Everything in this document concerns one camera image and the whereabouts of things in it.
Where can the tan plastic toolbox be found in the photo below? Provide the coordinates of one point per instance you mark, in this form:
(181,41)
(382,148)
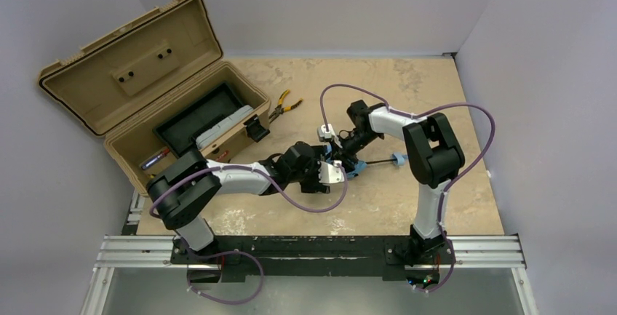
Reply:
(124,84)

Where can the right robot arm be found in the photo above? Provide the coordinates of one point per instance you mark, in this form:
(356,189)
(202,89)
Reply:
(433,154)

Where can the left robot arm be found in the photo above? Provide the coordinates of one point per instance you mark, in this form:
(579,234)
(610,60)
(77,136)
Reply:
(183,190)

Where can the black toolbox tray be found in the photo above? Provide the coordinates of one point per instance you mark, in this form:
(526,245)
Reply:
(180,131)

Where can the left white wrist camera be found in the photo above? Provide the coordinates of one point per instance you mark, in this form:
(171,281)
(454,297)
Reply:
(331,173)

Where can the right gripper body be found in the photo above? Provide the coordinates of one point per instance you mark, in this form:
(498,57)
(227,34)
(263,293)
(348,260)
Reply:
(340,142)

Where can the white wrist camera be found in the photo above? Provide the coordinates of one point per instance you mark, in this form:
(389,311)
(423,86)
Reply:
(331,173)
(327,134)

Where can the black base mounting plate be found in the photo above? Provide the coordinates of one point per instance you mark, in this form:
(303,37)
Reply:
(390,257)

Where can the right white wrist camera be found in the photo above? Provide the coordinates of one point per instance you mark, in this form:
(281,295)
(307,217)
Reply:
(327,134)

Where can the grey box in toolbox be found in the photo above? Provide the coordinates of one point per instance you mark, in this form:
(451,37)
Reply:
(205,138)

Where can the aluminium rail frame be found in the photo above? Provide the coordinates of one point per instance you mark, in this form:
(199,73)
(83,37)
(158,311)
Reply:
(136,276)

